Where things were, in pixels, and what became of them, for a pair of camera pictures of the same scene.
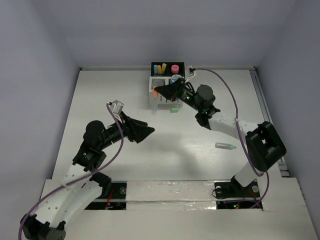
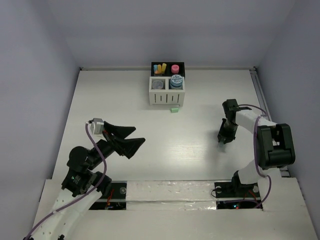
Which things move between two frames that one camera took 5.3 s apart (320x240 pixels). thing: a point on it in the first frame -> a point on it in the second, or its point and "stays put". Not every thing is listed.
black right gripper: x=169 y=91 -> x=229 y=137
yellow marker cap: x=163 y=67 stays put
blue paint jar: x=175 y=77 stays put
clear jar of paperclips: x=157 y=83 stays put
